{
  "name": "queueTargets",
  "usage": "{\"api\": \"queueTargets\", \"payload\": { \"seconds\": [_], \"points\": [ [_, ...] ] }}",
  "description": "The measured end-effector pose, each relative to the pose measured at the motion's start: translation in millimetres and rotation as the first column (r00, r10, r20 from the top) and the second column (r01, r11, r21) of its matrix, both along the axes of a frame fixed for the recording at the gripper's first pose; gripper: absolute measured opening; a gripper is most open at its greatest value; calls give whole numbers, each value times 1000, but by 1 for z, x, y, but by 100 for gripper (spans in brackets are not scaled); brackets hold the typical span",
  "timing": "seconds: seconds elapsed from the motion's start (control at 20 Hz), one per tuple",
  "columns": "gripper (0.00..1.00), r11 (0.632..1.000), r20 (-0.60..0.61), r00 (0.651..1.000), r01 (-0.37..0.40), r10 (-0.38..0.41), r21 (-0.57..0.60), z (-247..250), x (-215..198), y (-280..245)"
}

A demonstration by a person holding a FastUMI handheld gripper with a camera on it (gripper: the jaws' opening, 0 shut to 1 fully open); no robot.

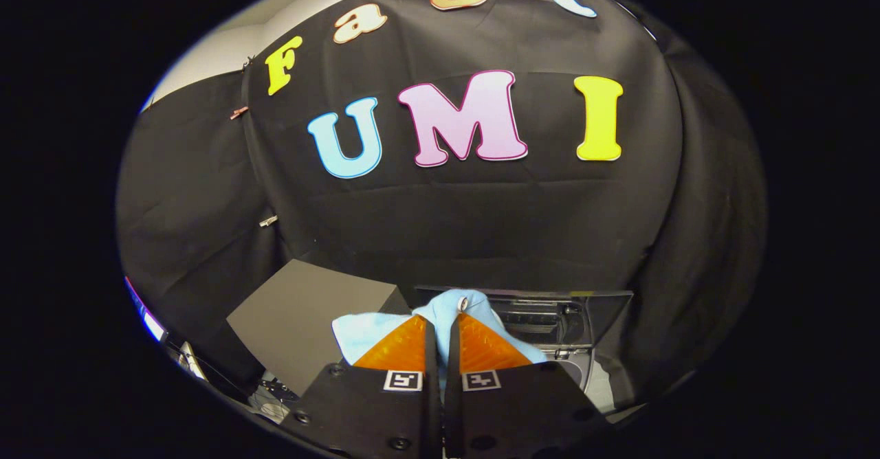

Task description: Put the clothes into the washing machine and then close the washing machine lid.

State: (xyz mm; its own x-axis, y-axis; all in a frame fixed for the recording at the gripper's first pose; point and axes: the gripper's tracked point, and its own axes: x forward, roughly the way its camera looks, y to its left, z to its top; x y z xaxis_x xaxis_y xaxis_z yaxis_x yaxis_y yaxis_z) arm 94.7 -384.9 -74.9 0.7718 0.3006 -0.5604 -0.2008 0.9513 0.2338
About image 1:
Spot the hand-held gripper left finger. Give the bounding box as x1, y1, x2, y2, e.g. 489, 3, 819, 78
289, 314, 443, 459

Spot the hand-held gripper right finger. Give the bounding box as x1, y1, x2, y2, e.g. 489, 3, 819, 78
445, 313, 614, 459

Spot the light blue polo shirt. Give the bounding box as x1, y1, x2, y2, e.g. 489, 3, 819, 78
332, 289, 548, 379

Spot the black washing machine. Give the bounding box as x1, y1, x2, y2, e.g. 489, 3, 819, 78
411, 286, 635, 413

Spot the grey box stand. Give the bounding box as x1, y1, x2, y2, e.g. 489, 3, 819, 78
226, 259, 411, 396

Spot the black backdrop cloth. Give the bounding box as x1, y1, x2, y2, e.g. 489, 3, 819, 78
115, 0, 769, 405

